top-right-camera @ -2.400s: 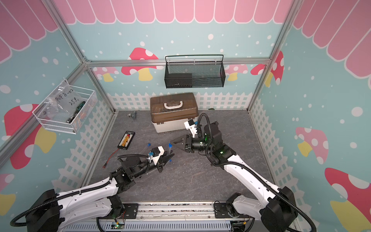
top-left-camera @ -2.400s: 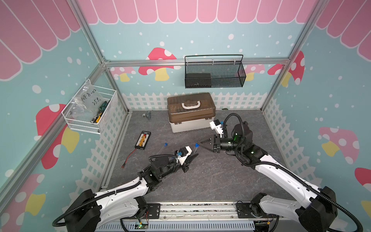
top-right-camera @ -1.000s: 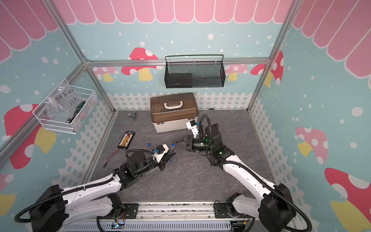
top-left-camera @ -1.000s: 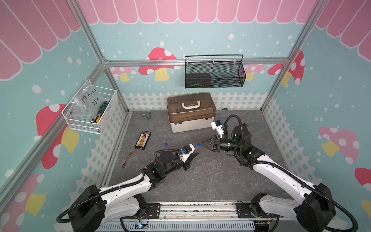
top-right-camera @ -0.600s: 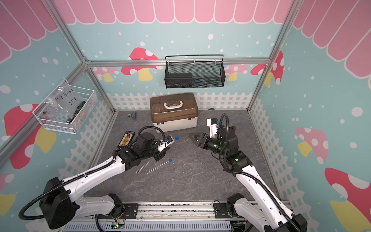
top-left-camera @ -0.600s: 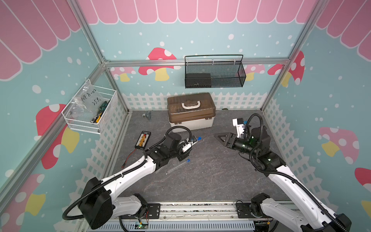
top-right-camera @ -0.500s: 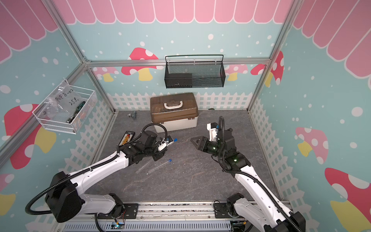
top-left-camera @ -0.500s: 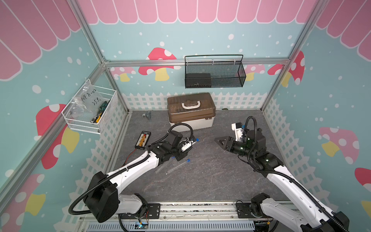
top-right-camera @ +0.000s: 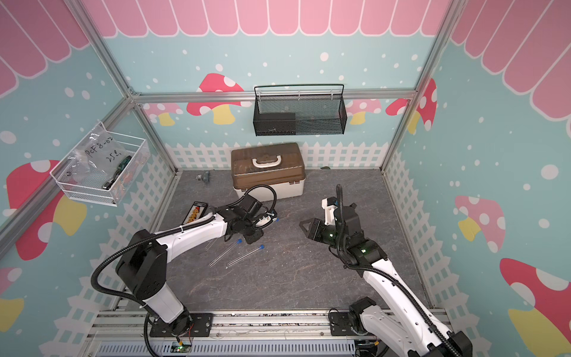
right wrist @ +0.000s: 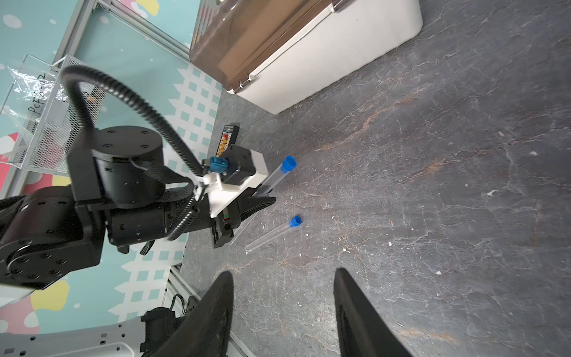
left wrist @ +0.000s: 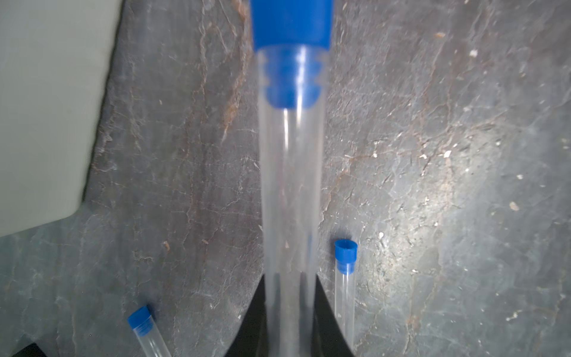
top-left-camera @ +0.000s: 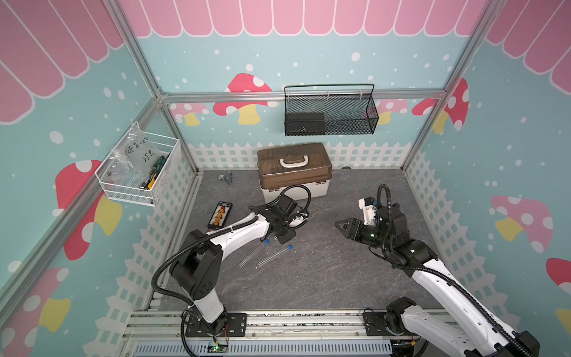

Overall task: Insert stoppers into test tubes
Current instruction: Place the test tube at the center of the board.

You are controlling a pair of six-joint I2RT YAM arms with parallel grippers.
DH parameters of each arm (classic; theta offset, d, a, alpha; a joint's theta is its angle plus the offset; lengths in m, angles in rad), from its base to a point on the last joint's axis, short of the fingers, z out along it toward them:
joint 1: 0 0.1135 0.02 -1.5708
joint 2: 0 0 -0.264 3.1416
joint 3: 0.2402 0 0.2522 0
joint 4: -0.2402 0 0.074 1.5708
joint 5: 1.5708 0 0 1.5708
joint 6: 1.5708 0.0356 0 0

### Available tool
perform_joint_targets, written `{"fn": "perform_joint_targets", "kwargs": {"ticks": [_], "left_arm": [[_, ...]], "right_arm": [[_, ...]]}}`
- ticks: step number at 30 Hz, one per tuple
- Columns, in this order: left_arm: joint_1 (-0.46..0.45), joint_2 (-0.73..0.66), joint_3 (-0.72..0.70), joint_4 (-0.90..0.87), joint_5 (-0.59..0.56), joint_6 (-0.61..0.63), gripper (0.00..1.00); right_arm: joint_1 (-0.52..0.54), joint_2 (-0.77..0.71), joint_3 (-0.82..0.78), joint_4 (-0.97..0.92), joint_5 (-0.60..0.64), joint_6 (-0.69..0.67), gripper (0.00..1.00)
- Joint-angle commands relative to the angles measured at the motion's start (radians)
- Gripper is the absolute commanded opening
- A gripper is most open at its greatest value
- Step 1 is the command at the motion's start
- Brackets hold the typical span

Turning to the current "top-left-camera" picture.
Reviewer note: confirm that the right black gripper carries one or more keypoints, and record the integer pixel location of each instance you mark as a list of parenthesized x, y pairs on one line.
[(355, 223)]

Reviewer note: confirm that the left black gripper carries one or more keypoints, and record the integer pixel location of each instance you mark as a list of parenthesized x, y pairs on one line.
[(282, 239)]

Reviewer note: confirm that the clear test tube diagonal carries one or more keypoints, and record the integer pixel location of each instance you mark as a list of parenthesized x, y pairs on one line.
[(272, 257)]

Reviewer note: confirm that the clear test tube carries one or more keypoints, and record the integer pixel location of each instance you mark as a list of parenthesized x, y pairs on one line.
[(252, 254)]

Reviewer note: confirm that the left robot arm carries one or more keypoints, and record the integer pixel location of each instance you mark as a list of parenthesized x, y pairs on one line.
[(191, 275)]

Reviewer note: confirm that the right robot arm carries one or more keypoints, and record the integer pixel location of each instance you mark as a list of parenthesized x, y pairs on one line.
[(480, 331)]

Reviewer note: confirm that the brown lid storage box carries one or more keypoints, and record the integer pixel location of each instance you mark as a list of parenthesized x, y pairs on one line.
[(306, 164)]

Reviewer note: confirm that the black board yellow connectors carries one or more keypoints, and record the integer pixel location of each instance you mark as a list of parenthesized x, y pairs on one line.
[(220, 216)]

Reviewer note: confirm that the small grey metal clamp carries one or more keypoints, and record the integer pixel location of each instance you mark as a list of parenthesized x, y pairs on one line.
[(226, 177)]

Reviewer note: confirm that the black box in basket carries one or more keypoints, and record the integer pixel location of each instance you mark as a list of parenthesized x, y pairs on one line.
[(304, 123)]

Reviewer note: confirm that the green yellow tool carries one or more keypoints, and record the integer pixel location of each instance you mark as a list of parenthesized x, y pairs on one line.
[(154, 173)]

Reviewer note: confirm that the small green circuit board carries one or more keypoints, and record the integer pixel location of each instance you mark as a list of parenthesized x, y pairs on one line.
[(217, 347)]

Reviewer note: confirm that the clear plastic zip bag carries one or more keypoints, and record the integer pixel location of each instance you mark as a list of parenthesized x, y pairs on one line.
[(134, 155)]

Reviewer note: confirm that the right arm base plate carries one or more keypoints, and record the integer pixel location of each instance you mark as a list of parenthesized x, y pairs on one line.
[(384, 324)]

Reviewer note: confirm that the black mesh wall basket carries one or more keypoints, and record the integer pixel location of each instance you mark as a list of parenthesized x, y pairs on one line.
[(349, 109)]

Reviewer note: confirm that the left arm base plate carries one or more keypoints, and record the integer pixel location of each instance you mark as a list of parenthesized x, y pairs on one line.
[(227, 325)]

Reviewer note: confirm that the white wire wall basket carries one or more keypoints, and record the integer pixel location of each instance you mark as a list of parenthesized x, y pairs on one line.
[(127, 190)]

